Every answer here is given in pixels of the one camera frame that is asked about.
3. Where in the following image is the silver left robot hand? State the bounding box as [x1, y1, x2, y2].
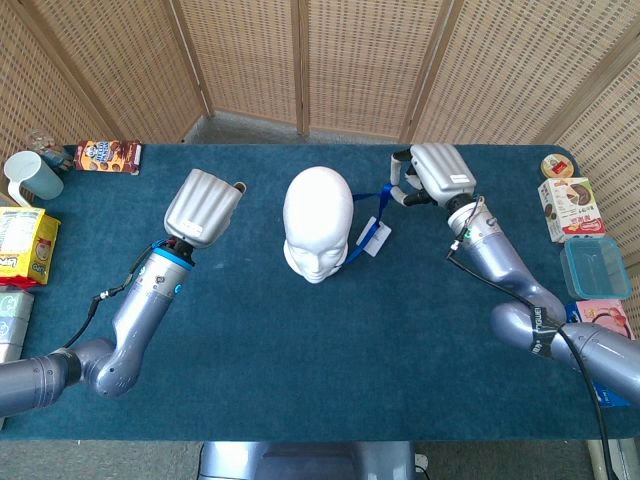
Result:
[163, 168, 248, 250]

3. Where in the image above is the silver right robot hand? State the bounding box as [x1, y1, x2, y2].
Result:
[389, 143, 478, 207]

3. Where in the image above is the blue lanyard with white tag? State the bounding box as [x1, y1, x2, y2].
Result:
[342, 183, 401, 274]

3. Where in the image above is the white foam mannequin head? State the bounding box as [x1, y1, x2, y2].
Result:
[282, 166, 355, 285]

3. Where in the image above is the brown cookie box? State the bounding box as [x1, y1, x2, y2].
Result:
[73, 139, 143, 176]

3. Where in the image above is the round orange tin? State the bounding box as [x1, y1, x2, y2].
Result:
[541, 153, 575, 179]

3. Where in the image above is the white red snack box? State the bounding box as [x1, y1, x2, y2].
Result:
[537, 176, 607, 244]

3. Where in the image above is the bamboo folding screen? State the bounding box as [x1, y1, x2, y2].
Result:
[0, 0, 640, 341]

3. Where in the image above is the clear glass jar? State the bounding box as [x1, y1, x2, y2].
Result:
[24, 128, 74, 174]

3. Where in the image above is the blue carpet table cover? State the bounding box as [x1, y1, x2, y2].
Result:
[0, 143, 640, 444]

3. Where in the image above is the yellow snack box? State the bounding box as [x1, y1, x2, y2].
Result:
[0, 206, 62, 289]

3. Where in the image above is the clear container blue rim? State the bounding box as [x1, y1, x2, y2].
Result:
[559, 236, 634, 301]

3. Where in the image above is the pink blue Oreo box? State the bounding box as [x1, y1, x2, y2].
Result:
[564, 298, 637, 409]

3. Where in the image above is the pale grey-blue box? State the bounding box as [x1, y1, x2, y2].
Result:
[0, 289, 35, 364]

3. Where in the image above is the silver robot torso base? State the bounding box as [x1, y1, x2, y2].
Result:
[197, 440, 416, 480]

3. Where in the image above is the white plastic object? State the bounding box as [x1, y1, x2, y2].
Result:
[587, 439, 640, 480]

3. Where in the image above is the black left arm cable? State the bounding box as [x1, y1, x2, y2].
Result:
[59, 239, 166, 351]

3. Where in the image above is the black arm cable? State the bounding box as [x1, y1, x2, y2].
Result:
[446, 197, 615, 480]
[59, 239, 166, 351]

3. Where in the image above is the light blue pitcher white handle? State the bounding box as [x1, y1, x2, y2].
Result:
[3, 150, 65, 209]

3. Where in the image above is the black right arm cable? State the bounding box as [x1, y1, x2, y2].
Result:
[446, 197, 615, 480]

